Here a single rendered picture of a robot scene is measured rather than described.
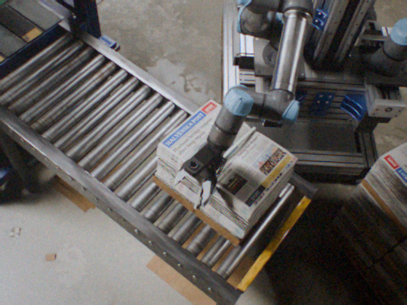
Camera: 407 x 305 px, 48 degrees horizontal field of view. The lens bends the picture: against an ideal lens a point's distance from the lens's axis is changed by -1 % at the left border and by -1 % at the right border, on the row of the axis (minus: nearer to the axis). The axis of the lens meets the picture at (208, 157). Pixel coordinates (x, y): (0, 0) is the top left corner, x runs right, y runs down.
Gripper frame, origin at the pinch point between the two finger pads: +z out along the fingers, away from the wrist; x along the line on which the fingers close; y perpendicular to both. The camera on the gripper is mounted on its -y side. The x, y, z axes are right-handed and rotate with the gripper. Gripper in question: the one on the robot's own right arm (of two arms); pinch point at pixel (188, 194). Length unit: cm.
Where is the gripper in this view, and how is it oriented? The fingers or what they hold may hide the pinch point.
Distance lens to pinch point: 141.2
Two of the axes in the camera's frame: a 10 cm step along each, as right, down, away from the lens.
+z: -4.1, 8.0, 4.5
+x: -7.8, -5.6, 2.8
